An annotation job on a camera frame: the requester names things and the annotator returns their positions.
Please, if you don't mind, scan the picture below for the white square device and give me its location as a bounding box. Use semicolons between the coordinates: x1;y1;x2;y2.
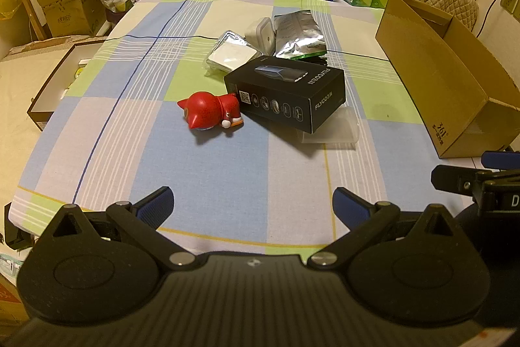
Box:
245;17;277;57

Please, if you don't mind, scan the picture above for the checked tablecloth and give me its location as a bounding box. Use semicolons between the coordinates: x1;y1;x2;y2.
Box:
8;0;488;250

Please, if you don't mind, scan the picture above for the grey power cable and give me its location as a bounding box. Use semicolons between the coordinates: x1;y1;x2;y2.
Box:
476;0;508;39

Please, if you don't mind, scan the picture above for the large cardboard box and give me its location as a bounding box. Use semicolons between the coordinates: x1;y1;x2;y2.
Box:
374;0;520;160

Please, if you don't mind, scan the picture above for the clear plastic case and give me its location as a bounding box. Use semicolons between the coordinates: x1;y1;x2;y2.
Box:
296;106;360;147

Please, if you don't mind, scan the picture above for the black product box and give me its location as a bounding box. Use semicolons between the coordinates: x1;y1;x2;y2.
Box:
224;55;346;135

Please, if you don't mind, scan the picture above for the red cat toy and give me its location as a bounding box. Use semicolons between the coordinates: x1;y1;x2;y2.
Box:
177;91;244;131

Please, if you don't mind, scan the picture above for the open brown shoe box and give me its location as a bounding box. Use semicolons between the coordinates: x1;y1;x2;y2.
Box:
26;42;107;132

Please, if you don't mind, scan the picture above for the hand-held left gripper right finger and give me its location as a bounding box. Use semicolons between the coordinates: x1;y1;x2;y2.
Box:
306;186;469;271

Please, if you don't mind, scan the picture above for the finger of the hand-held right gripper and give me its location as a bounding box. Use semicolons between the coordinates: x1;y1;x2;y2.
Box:
431;165;495;195
481;151;520;172

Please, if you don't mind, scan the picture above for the silver foil pouch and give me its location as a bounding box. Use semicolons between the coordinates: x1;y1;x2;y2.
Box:
273;9;328;60

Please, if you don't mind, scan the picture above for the clear-wrapped white packet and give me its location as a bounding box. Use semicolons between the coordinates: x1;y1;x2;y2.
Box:
204;31;265;77

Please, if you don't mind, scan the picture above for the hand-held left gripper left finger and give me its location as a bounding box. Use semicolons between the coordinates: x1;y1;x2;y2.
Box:
41;186;208;271

